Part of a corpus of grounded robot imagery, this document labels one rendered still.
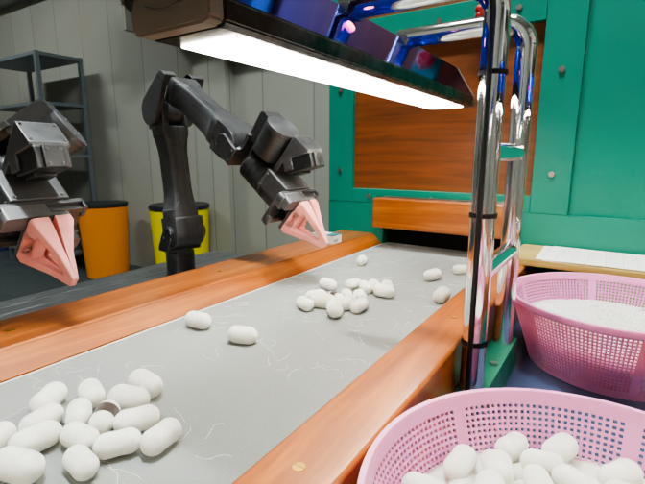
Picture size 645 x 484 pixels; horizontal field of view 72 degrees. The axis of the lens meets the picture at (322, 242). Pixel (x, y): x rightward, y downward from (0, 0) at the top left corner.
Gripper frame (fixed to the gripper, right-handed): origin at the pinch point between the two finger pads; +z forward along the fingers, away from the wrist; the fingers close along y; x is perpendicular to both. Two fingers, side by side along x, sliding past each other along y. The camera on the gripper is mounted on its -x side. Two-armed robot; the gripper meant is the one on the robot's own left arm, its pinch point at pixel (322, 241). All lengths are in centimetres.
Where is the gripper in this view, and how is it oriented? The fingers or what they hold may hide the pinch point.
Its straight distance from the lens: 73.1
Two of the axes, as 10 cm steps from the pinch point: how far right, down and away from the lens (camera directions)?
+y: 5.5, -1.6, 8.2
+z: 6.4, 7.1, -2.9
